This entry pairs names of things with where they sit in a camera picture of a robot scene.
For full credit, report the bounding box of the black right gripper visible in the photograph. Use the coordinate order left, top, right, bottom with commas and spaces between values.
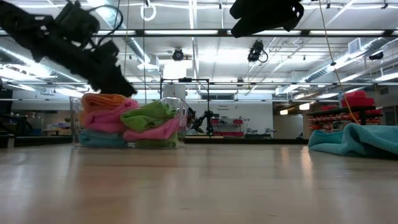
229, 0, 305, 39

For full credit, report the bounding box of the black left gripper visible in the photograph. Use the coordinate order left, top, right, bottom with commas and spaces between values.
36, 28, 138, 98

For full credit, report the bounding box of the orange microfiber towel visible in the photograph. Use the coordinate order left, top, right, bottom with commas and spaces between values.
81, 92, 128, 113

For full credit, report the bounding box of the pink microfiber towel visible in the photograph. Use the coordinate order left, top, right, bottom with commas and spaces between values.
123, 117, 181, 142
81, 98, 140, 134

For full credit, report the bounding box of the blue microfiber towel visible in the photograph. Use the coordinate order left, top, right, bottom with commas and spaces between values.
77, 129, 129, 149
307, 123, 398, 159

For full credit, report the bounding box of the clear plastic bin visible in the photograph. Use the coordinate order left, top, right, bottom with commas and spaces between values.
68, 95, 190, 149

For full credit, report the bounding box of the white cabinet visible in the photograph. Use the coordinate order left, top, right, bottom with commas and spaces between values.
162, 83, 187, 101

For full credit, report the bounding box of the white air vent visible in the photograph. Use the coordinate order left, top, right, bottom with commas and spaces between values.
348, 37, 361, 54

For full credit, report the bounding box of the white shelf with red bins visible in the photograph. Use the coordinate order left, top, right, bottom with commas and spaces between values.
211, 116, 246, 137

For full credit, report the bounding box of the red storage rack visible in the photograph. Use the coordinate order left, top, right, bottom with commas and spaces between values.
306, 105, 384, 132

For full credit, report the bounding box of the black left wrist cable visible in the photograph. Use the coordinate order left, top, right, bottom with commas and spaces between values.
88, 4, 124, 46

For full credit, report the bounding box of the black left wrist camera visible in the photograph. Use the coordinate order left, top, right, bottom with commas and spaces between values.
54, 1, 101, 45

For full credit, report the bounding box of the white hanging ring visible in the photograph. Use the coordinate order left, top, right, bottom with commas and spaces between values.
139, 0, 157, 22

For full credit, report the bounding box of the yellow hanging cable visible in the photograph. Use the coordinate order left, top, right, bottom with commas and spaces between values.
318, 0, 361, 126

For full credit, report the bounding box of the black hose loop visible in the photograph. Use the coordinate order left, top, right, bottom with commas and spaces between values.
0, 113, 34, 138

